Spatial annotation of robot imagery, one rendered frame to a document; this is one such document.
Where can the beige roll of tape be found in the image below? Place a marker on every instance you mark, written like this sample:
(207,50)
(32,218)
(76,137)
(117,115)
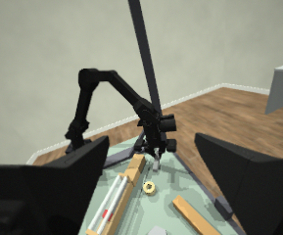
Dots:
(151,191)

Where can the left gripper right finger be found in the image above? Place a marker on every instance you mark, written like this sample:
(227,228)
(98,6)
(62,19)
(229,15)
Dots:
(250,181)

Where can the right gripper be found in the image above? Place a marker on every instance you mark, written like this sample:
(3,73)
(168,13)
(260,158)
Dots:
(155,142)

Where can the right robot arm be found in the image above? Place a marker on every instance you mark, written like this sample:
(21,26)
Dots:
(88,80)

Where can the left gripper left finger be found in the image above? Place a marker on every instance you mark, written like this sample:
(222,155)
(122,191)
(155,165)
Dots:
(59,192)

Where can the clear rectangular channel cover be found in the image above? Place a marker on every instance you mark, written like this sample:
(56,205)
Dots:
(105,215)

